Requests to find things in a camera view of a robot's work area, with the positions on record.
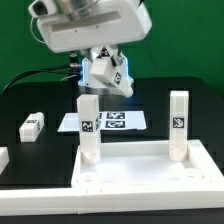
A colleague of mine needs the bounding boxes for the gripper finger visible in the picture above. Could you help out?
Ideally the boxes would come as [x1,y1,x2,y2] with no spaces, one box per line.
[111,45,122,67]

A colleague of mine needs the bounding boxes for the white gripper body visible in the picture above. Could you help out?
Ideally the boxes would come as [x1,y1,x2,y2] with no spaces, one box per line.
[37,2,152,52]

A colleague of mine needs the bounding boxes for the white desk top tray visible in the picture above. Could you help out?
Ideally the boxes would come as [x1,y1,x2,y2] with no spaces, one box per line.
[71,140,224,186]

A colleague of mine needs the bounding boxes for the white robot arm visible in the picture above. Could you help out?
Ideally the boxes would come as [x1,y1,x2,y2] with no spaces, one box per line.
[29,0,152,97]

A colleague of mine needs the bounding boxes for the fiducial marker sheet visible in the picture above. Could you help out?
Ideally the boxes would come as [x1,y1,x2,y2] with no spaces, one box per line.
[58,111,147,132]

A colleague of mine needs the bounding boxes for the white block left edge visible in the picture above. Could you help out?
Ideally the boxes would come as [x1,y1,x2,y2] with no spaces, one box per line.
[0,147,9,175]

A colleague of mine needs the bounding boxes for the white L-shaped fence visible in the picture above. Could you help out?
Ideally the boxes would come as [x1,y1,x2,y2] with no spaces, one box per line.
[0,139,224,217]

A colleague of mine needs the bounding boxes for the black cables on table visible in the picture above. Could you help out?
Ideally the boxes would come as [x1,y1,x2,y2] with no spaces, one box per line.
[0,64,83,96]

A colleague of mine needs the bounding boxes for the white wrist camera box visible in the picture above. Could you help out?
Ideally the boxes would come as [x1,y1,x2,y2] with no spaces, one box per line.
[28,0,58,18]

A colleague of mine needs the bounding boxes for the grey cable loop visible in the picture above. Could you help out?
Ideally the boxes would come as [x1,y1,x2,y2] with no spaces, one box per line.
[30,16,46,44]

